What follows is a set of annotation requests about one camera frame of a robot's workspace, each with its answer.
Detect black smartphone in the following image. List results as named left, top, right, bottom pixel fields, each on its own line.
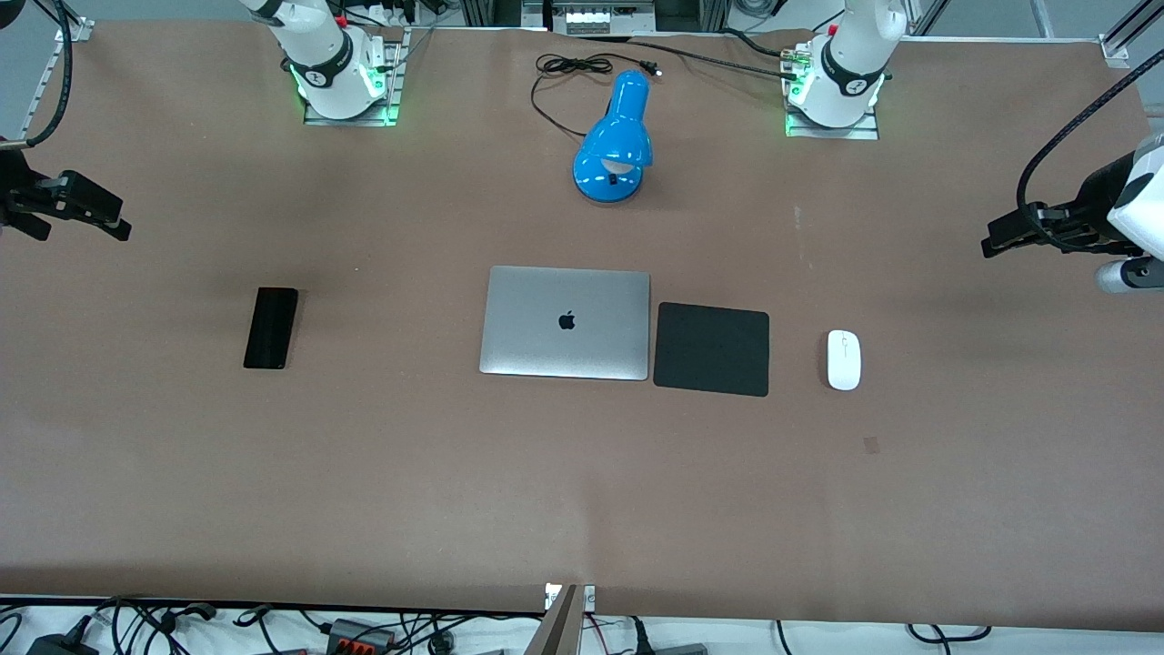
left=243, top=287, right=299, bottom=371

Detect white computer mouse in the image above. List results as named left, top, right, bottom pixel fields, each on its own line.
left=826, top=329, right=862, bottom=392

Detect black mouse pad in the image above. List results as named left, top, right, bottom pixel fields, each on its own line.
left=652, top=301, right=771, bottom=398

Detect blue desk lamp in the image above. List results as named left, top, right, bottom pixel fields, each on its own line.
left=572, top=69, right=654, bottom=205

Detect black power adapter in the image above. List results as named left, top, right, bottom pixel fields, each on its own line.
left=25, top=617, right=103, bottom=655

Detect silver closed laptop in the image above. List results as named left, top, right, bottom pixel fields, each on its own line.
left=478, top=265, right=652, bottom=382

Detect metal rack with white sockets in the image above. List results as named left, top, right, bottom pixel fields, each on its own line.
left=520, top=0, right=657, bottom=37

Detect grey box with orange connectors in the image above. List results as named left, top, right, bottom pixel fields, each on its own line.
left=326, top=618, right=398, bottom=653

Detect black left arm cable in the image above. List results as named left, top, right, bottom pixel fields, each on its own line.
left=1016, top=47, right=1164, bottom=256

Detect aluminium frame bracket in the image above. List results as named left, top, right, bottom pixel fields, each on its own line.
left=16, top=16, right=95, bottom=139
left=1099, top=0, right=1164, bottom=70

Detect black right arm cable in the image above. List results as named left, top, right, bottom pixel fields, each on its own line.
left=22, top=0, right=75, bottom=149

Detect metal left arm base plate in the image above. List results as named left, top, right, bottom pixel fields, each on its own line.
left=783, top=45, right=881, bottom=141

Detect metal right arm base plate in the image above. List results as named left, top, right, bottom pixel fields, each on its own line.
left=303, top=27, right=406, bottom=127

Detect black cable to arm base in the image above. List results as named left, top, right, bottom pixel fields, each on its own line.
left=575, top=33, right=803, bottom=83

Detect black looped floor cable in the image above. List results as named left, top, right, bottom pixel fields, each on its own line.
left=906, top=622, right=994, bottom=645

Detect tangled black floor cables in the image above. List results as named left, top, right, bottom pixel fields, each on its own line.
left=0, top=597, right=547, bottom=655

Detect black lamp power cord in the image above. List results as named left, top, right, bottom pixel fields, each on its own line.
left=530, top=53, right=663, bottom=139

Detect aluminium profile post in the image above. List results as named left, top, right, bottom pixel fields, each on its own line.
left=535, top=582, right=597, bottom=655

